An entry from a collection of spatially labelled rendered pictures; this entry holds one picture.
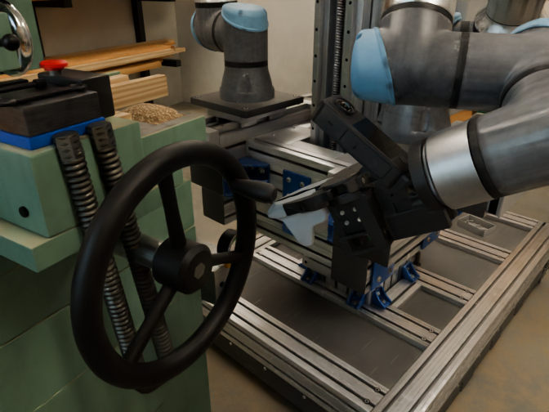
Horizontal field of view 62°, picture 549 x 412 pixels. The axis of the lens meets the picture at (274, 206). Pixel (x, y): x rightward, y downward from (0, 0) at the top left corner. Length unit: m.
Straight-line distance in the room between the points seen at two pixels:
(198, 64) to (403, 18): 4.18
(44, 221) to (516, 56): 0.48
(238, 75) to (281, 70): 2.94
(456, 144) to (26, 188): 0.40
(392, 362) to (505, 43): 0.96
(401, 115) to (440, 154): 0.51
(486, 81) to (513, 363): 1.34
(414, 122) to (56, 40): 3.17
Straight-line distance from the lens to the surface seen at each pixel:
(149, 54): 3.72
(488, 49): 0.49
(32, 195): 0.51
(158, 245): 0.55
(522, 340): 1.84
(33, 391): 0.73
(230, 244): 0.83
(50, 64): 0.58
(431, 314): 1.48
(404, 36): 0.49
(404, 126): 0.93
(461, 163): 0.42
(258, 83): 1.23
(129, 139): 0.55
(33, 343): 0.69
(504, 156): 0.41
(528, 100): 0.43
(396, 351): 1.33
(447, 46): 0.49
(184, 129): 0.76
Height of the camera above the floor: 1.11
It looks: 26 degrees down
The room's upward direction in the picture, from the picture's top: straight up
